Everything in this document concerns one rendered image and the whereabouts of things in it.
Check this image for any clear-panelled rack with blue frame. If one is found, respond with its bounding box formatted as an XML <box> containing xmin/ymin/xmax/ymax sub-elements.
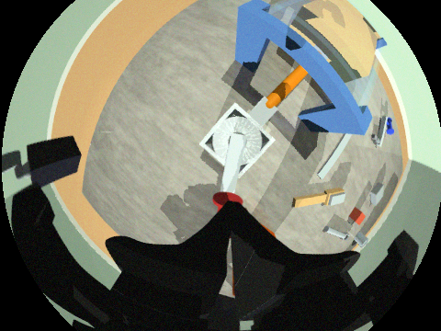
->
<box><xmin>247</xmin><ymin>0</ymin><xmax>387</xmax><ymax>125</ymax></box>

